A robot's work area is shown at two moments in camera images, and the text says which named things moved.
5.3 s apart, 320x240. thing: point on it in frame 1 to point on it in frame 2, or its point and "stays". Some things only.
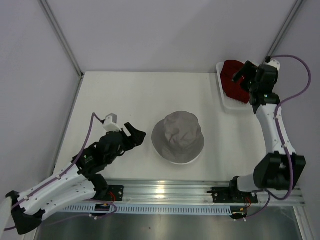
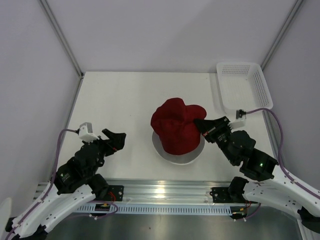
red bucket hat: (233, 89) to (174, 122)
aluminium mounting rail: (193, 191) stays
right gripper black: (248, 70) to (212, 127)
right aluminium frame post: (283, 30) stays
